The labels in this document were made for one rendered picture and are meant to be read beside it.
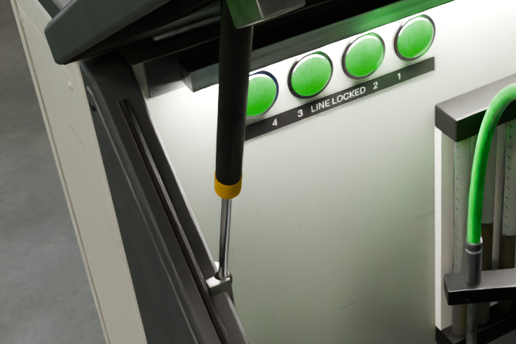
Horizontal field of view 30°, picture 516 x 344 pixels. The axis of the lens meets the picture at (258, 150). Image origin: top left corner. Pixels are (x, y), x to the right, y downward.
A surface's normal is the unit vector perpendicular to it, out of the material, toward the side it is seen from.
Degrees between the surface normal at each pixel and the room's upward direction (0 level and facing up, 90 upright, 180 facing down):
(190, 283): 43
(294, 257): 90
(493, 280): 0
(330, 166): 90
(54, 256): 1
